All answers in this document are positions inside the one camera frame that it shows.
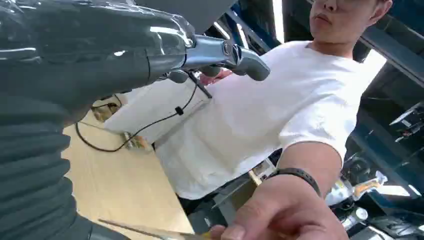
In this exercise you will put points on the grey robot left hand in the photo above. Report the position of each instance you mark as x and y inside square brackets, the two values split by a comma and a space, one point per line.
[82, 49]

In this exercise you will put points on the person's right hand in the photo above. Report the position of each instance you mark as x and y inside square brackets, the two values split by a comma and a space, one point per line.
[212, 78]

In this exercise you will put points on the person's left hand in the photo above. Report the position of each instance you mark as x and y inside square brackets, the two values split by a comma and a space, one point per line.
[285, 212]

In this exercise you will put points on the ribbed grey robot left arm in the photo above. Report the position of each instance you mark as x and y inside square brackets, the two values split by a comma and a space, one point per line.
[33, 165]

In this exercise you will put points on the black wristband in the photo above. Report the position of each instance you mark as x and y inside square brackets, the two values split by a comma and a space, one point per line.
[298, 174]

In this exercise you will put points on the person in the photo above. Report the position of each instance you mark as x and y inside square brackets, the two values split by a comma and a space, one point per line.
[265, 109]

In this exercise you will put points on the small printed card stack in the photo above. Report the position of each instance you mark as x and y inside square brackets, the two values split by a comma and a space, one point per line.
[136, 141]

